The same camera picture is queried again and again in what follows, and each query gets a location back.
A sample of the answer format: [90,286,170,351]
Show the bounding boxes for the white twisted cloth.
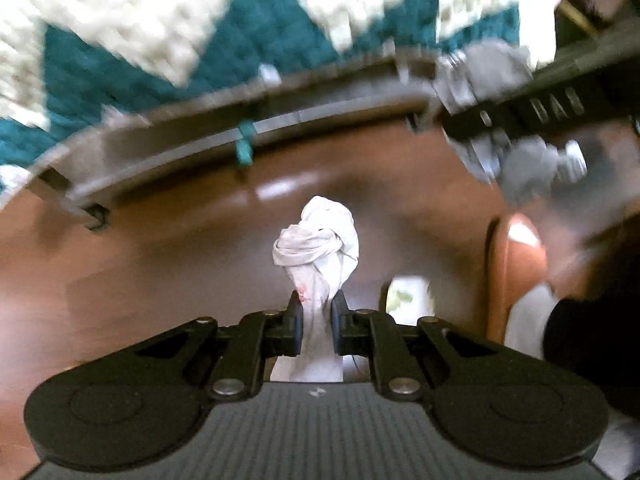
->
[270,196,361,383]

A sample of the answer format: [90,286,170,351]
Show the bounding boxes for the white green round wad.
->
[382,276,433,323]

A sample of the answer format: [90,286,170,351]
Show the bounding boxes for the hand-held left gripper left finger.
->
[132,289,304,402]

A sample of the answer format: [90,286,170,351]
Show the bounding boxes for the metal bench frame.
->
[30,57,451,231]

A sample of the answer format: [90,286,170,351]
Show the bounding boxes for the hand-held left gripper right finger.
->
[329,289,502,403]

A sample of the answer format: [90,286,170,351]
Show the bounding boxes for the teal cream zigzag quilt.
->
[0,0,558,211]

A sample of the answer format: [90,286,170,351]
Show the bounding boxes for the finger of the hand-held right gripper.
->
[439,102,507,148]

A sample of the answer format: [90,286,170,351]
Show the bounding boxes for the dark cloth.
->
[542,220,640,411]

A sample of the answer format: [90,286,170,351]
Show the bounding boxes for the orange brown curved object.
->
[485,212,548,346]

